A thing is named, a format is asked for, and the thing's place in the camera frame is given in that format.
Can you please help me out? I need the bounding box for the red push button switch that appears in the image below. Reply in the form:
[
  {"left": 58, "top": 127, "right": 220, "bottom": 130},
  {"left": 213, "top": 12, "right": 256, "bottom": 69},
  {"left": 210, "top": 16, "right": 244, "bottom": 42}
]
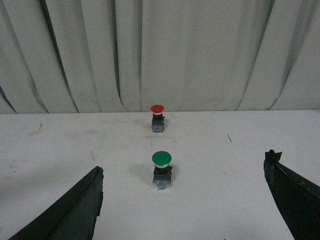
[{"left": 150, "top": 104, "right": 165, "bottom": 133}]

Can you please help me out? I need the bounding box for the green push button switch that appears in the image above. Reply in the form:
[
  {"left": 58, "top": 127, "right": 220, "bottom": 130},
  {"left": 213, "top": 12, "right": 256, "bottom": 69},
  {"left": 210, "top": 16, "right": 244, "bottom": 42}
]
[{"left": 151, "top": 151, "right": 173, "bottom": 189}]

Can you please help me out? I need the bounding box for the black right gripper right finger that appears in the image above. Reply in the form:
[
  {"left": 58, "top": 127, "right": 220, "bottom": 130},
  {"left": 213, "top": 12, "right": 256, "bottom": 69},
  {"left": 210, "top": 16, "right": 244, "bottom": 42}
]
[{"left": 263, "top": 149, "right": 320, "bottom": 240}]

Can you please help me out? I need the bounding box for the white pleated curtain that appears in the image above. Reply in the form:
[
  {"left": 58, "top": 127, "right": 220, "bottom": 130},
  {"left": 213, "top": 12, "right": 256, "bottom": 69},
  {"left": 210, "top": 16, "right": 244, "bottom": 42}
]
[{"left": 0, "top": 0, "right": 320, "bottom": 114}]

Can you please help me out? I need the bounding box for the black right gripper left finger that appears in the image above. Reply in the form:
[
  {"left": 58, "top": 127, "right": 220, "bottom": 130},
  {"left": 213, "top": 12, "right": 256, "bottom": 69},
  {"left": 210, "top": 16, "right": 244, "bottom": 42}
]
[{"left": 10, "top": 166, "right": 104, "bottom": 240}]

